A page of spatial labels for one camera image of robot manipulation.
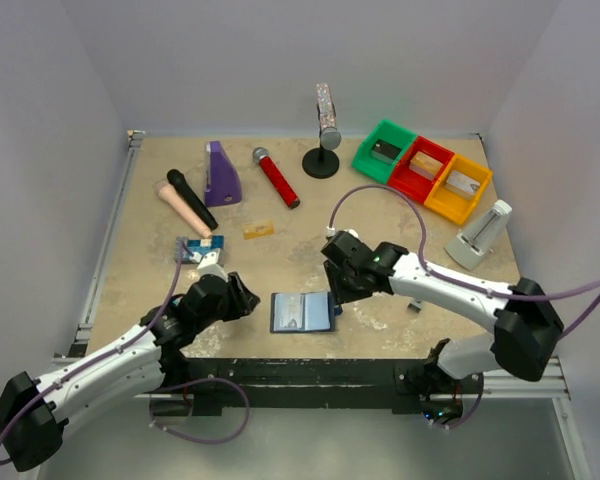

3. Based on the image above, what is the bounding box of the blue leather card holder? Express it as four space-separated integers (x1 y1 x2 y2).
270 291 342 334

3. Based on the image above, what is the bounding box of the gold VIP card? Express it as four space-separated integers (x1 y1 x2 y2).
242 219 275 240

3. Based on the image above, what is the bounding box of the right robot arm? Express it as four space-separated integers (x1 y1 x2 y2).
321 231 564 382

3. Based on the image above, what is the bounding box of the dark card in green bin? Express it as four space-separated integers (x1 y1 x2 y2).
370 140 401 164

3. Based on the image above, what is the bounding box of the tan card in red bin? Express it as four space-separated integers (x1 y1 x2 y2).
409 152 443 180

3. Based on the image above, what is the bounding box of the white card in yellow bin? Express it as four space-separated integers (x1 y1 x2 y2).
445 170 481 199

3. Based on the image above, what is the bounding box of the blue grey brick block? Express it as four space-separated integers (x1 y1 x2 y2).
174 235 225 264

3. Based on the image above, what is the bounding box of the purple metronome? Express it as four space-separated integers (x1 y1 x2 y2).
204 141 243 207

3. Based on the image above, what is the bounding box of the red storage bin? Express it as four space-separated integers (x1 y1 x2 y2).
388 136 454 204

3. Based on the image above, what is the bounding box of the black microphone stand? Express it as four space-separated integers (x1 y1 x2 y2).
302 146 340 179

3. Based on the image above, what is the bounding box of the pink microphone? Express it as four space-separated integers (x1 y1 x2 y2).
156 181 212 239

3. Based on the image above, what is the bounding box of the black microphone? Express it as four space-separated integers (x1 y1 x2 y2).
166 169 218 230

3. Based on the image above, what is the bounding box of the yellow storage bin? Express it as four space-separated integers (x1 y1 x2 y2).
424 154 493 225

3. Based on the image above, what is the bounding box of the red microphone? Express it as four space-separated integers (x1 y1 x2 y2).
252 147 300 209

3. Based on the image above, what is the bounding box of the white grey metronome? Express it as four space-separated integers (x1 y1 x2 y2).
445 200 512 271

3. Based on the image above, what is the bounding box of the glitter microphone on stand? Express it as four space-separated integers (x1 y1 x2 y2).
316 83 341 150

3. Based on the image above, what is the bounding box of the green storage bin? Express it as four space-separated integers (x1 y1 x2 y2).
352 119 418 184

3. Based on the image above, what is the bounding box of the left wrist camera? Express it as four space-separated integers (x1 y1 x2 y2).
196 249 228 281

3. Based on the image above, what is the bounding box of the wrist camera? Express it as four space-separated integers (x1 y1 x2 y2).
196 249 228 281
326 227 359 239

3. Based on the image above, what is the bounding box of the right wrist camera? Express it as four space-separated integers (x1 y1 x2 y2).
326 227 359 239

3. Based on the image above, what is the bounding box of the aluminium left frame rail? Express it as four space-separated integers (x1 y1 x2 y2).
67 130 146 360

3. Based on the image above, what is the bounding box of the aluminium frame rail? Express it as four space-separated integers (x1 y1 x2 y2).
67 130 146 360
43 355 571 401

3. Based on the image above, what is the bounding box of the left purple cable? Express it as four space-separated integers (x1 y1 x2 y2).
0 239 251 466

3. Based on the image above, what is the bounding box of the purple cable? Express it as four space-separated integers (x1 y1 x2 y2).
325 184 600 430
0 239 251 466

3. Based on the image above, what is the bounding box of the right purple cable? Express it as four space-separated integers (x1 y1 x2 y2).
325 184 600 430

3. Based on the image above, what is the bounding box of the aluminium front frame rail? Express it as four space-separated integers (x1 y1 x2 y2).
43 355 571 401

